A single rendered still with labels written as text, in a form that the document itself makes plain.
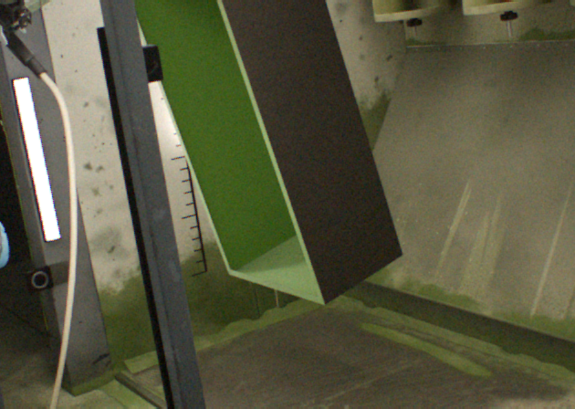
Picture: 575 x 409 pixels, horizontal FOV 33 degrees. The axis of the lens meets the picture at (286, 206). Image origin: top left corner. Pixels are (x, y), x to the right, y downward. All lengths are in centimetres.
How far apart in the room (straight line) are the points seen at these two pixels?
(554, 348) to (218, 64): 154
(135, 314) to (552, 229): 168
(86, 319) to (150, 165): 217
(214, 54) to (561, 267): 144
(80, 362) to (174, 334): 210
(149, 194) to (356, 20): 275
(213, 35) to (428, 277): 132
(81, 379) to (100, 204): 70
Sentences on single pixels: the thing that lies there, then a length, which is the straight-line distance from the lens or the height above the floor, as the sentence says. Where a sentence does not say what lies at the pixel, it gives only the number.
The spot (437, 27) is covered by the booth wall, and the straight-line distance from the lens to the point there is 445.
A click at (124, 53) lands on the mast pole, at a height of 138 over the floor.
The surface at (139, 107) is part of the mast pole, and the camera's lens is 181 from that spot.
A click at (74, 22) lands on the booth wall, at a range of 383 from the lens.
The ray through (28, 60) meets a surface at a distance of 249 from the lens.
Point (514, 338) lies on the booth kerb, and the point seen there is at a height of 11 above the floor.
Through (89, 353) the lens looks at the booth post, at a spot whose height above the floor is 16.
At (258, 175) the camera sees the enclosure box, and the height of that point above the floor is 79.
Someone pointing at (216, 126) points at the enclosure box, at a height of 101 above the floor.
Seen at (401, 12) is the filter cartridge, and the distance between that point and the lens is 409.
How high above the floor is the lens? 146
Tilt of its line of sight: 13 degrees down
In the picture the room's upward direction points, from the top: 9 degrees counter-clockwise
